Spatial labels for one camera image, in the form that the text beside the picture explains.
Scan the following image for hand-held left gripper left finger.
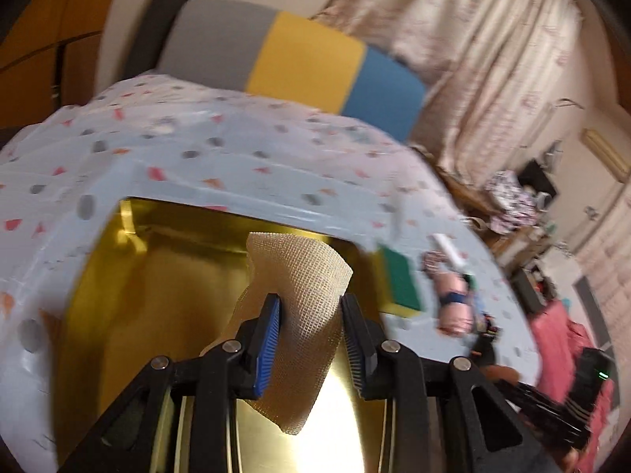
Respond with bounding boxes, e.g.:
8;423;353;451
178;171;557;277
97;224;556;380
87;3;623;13
59;293;282;473

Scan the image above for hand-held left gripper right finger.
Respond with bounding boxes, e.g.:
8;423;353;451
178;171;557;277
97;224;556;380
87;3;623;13
340;293;568;473

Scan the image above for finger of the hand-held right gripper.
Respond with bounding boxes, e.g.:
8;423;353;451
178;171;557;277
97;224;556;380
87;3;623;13
503;379;592;449

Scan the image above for beige mesh cloth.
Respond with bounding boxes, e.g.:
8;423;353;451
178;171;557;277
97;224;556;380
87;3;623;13
212;231;354;437

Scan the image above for gold metal tin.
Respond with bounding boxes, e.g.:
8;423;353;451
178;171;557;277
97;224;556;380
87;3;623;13
56;197;395;473

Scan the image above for green and yellow sponge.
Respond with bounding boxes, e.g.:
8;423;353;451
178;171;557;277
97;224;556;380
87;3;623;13
377;246;425;316

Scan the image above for pink satin scrunchie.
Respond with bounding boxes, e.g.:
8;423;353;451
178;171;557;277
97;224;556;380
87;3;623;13
436;273;475;337

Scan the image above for patterned light blue tablecloth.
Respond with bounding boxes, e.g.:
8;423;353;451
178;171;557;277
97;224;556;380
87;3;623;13
0;73;543;473

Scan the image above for pile of clothes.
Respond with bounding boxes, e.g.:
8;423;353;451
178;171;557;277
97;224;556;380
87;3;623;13
485;170;538;232

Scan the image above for wooden side desk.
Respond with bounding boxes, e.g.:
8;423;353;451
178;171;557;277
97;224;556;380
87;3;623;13
434;162;548;257

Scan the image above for grey yellow blue cushion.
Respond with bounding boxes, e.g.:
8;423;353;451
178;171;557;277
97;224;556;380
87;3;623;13
121;0;429;143

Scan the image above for beige patterned curtain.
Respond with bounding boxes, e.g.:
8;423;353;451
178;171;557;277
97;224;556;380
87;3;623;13
315;0;587;178

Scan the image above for wooden wardrobe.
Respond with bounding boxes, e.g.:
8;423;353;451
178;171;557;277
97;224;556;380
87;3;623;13
0;0;129;129

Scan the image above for wall air conditioner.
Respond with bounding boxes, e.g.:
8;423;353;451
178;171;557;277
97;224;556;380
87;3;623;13
582;128;631;183

